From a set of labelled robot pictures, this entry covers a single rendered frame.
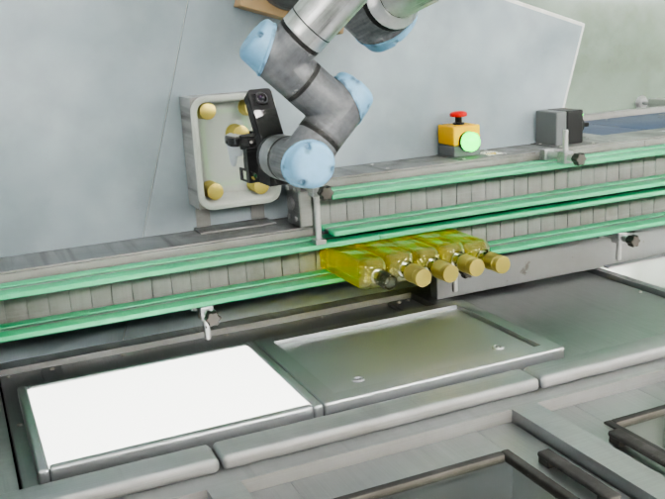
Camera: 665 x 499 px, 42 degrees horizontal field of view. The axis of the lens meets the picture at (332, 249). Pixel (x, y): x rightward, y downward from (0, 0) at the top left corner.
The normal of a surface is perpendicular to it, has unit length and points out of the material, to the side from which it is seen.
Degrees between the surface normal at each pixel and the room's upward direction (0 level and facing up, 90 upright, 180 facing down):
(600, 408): 90
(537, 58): 0
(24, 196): 0
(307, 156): 1
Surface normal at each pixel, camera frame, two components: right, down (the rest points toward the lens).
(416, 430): -0.05, -0.97
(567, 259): 0.41, 0.20
